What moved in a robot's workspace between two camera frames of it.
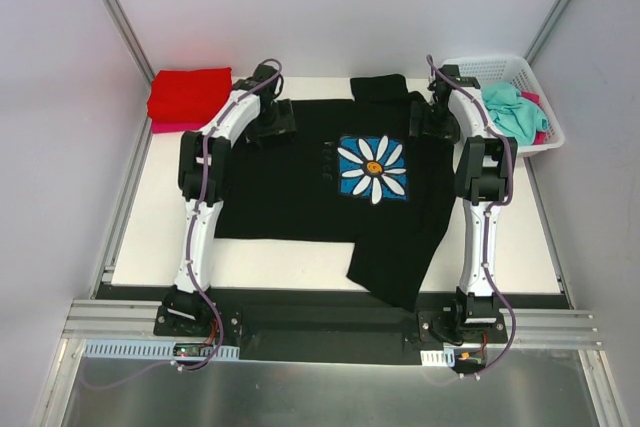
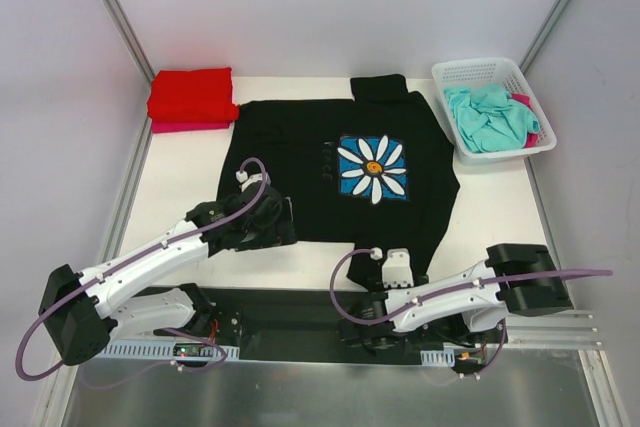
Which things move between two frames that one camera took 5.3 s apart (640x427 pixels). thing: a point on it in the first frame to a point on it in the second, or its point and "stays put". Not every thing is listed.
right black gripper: [431, 125] to [373, 311]
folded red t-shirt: [190, 94] stays put
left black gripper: [272, 126] to [286, 220]
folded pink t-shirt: [174, 126] stays put
